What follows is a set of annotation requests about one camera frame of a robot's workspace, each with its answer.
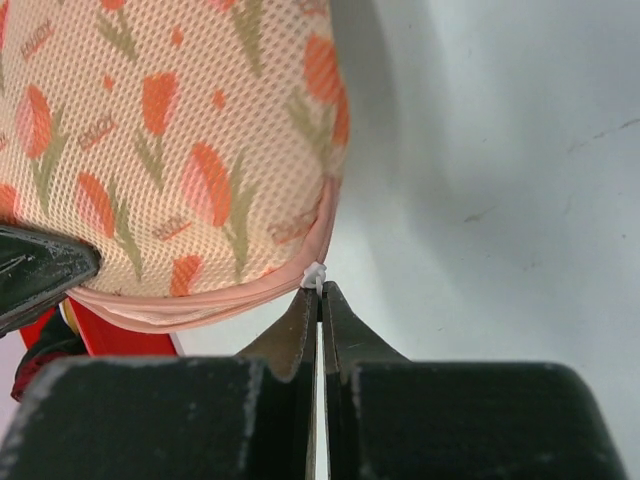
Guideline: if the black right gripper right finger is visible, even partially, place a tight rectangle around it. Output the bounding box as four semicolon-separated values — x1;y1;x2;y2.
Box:
321;281;413;388

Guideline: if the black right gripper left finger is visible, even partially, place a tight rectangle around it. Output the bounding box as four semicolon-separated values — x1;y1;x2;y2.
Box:
236;289;318;382

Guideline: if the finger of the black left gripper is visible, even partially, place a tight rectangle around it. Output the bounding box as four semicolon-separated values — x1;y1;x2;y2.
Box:
1;225;101;335

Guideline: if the dark red garment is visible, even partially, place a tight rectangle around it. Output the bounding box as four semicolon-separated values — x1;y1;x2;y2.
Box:
10;306;88;403

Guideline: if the red plastic bin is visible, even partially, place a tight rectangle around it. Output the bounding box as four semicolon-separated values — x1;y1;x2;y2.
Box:
1;292;178;360

